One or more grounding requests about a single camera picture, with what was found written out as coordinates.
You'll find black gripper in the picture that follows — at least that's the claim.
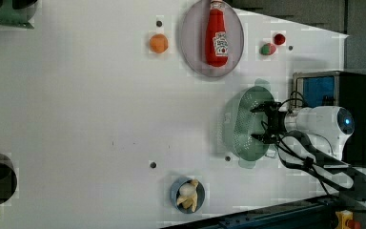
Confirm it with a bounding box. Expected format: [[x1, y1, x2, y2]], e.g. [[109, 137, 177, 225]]
[[251, 102, 287, 144]]

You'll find green plastic strainer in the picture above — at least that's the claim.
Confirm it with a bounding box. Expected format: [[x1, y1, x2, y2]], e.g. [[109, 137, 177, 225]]
[[222, 79, 275, 169]]

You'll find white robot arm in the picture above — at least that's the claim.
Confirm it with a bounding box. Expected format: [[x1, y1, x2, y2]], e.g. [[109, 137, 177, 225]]
[[252, 102, 366, 201]]

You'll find green enamel pot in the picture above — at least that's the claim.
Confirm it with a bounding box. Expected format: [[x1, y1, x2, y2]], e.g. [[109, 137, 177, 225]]
[[265, 148, 277, 158]]

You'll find silver black toaster oven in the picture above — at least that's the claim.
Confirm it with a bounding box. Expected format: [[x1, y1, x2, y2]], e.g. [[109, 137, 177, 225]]
[[293, 71, 366, 166]]

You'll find red green strawberry toy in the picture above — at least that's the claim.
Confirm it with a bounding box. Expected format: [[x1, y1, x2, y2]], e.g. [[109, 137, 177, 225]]
[[260, 43, 276, 55]]

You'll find red ketchup bottle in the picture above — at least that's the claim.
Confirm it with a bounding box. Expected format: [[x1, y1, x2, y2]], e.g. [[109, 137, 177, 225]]
[[205, 0, 228, 67]]

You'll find peeled banana toy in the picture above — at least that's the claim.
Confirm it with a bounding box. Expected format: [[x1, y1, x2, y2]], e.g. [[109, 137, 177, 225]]
[[176, 179, 199, 212]]

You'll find blue bowl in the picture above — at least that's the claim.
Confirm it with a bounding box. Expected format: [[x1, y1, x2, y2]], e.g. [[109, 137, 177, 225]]
[[170, 177, 205, 214]]

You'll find grey round plate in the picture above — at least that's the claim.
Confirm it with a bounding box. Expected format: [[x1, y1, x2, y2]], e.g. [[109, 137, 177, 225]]
[[180, 0, 244, 77]]

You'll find yellow red emergency button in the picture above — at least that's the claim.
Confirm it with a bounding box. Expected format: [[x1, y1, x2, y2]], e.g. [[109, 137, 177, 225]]
[[335, 210, 361, 229]]

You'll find orange fruit toy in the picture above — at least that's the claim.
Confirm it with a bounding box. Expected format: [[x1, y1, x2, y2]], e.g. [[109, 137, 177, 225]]
[[150, 33, 169, 53]]

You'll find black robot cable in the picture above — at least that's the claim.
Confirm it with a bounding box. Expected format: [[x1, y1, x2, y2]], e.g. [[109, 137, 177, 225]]
[[260, 90, 366, 213]]

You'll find green mount bracket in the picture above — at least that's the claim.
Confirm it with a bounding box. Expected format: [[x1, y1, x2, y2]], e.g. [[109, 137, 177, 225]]
[[0, 0, 39, 29]]

